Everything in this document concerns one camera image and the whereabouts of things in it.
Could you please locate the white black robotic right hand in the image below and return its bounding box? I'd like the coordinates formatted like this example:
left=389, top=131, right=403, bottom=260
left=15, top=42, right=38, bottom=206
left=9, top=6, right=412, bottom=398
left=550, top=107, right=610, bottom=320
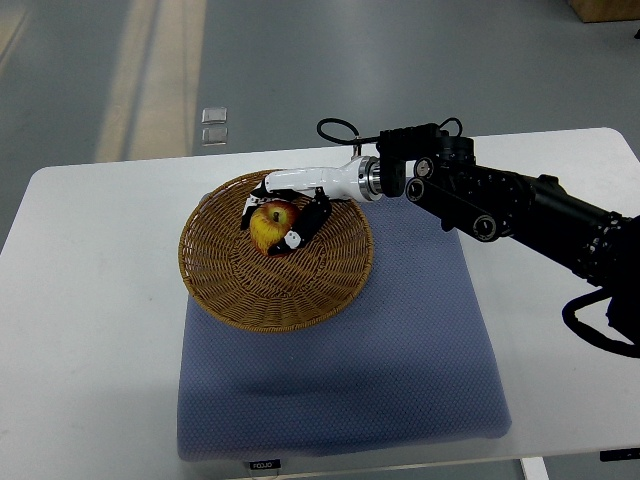
left=241, top=156, right=382, bottom=257

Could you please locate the red yellow apple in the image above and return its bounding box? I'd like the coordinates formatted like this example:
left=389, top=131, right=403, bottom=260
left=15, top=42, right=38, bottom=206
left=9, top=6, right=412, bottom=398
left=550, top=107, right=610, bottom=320
left=249, top=200, right=300, bottom=256

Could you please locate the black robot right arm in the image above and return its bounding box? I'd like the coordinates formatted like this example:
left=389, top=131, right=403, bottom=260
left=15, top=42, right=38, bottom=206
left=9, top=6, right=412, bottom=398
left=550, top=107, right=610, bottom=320
left=362, top=123, right=639, bottom=358

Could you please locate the brown wicker basket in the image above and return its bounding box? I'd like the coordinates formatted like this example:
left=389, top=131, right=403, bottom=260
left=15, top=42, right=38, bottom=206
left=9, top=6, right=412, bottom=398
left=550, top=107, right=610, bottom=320
left=178, top=171, right=374, bottom=333

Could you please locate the lower metal floor plate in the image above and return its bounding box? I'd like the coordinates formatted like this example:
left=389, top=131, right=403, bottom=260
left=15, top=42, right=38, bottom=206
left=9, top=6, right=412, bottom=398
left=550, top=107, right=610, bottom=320
left=201, top=126, right=228, bottom=146

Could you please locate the metal floor plate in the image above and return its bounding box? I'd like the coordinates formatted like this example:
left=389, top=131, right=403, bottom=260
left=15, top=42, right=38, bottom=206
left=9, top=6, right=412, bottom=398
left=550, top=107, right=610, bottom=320
left=201, top=126, right=228, bottom=146
left=201, top=107, right=227, bottom=125

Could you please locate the upper metal floor plate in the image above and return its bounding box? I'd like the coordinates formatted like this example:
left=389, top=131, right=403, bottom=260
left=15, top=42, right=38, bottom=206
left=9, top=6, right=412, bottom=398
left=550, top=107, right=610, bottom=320
left=201, top=107, right=227, bottom=125

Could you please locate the blue quilted mat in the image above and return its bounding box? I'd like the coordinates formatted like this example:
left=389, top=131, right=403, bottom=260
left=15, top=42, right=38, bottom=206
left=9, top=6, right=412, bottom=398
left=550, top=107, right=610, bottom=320
left=177, top=197, right=511, bottom=461

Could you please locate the brown cardboard box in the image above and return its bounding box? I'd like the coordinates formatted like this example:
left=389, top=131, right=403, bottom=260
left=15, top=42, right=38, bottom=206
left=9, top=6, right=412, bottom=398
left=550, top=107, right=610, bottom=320
left=568, top=0, right=640, bottom=23

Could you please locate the black label tag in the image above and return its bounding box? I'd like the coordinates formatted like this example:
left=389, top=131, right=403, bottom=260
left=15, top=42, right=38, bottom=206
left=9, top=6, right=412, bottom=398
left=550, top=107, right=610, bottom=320
left=249, top=459, right=281, bottom=470

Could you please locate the white table leg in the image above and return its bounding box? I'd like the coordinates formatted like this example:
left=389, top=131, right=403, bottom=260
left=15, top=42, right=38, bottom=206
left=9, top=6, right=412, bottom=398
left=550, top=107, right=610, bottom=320
left=520, top=457, right=550, bottom=480

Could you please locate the black table bracket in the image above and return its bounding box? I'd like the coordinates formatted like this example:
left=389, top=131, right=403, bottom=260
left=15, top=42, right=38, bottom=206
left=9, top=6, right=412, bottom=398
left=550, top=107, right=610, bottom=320
left=599, top=448, right=640, bottom=462

